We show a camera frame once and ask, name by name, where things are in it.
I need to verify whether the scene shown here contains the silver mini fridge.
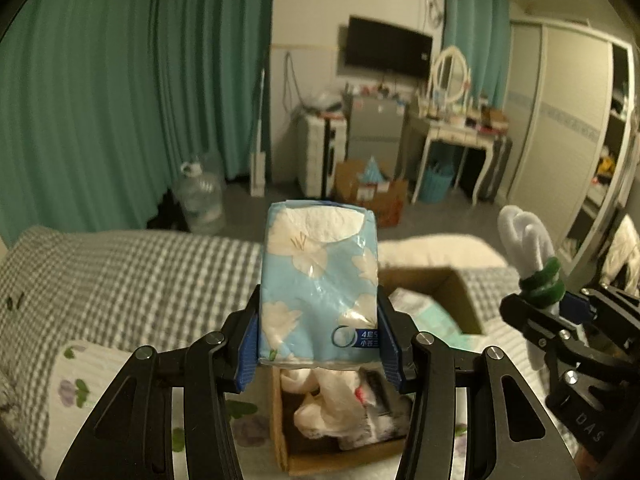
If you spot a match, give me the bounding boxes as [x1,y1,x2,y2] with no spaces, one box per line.
[347,96,406,181]

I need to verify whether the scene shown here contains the cream blanket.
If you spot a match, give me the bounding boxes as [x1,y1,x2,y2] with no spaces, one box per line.
[377,234,507,269]

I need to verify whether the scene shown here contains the white floral quilt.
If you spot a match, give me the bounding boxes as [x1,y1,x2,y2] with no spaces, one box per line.
[42,340,281,480]

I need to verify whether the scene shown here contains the cardboard box with labels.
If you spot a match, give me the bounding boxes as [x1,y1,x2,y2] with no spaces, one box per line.
[332,160,409,229]

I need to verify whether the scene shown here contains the white jacket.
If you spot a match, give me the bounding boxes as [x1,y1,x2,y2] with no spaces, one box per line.
[597,215,640,297]

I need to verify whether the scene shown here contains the black and white printed packet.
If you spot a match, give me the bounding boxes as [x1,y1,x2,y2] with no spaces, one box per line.
[340,369,414,452]

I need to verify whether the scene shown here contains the clear plastic bag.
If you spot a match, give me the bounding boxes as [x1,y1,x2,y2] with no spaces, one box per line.
[300,91,344,116]

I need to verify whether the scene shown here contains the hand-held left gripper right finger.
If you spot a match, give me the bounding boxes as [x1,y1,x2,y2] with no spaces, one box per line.
[377,285,576,480]

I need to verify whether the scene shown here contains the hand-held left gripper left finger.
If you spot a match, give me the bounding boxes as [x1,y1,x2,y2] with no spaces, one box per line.
[55,285,264,480]

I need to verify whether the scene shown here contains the white louvred wardrobe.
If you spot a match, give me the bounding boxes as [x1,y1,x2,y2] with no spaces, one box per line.
[505,17,640,282]

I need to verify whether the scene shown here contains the blue floral tissue pack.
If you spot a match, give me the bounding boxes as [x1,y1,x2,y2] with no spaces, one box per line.
[257,200,381,369]

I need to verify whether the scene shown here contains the dark suitcase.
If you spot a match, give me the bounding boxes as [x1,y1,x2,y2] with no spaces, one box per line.
[482,136,512,202]

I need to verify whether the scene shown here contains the wide green curtain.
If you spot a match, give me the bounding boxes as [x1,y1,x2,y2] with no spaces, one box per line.
[0,0,276,249]

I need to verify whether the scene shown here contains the cream patterned cloth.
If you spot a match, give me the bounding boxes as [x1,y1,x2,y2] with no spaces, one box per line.
[280,367,381,441]

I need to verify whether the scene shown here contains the oval white vanity mirror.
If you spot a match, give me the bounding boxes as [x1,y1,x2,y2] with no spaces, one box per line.
[430,46,472,109]

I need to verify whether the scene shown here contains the black wall television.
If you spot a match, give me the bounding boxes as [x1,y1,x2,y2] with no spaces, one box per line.
[346,16,434,80]

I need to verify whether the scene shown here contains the narrow green curtain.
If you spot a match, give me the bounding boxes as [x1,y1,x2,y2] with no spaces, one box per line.
[442,0,511,107]

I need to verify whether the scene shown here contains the white dressing table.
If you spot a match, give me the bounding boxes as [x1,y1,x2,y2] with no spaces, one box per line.
[410,110,502,206]

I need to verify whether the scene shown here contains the white socks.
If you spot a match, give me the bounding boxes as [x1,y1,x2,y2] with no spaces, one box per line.
[497,205,566,368]

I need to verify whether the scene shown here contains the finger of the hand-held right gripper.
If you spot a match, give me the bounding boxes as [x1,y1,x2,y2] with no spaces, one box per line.
[561,284,640,356]
[500,293,596,401]

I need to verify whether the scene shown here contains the white plastic drawer unit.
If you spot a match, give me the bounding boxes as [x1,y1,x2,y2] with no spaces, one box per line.
[299,112,349,199]

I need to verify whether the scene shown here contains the grey checkered bed sheet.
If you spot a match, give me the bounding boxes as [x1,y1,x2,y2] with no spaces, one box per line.
[0,225,531,461]

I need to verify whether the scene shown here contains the blue laundry basket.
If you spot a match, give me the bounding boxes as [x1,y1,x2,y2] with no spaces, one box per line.
[419,162,456,205]

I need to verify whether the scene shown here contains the hanging cable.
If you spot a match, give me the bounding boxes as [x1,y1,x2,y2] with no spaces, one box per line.
[282,52,302,112]

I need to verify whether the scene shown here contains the clear water bottle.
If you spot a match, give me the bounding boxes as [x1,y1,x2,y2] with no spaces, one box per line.
[175,160,226,235]

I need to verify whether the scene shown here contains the blue patterned bag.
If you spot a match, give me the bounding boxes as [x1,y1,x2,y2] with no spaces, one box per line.
[361,156,386,184]

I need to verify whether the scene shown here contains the green hair tie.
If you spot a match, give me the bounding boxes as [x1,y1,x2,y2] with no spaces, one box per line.
[517,257,566,306]

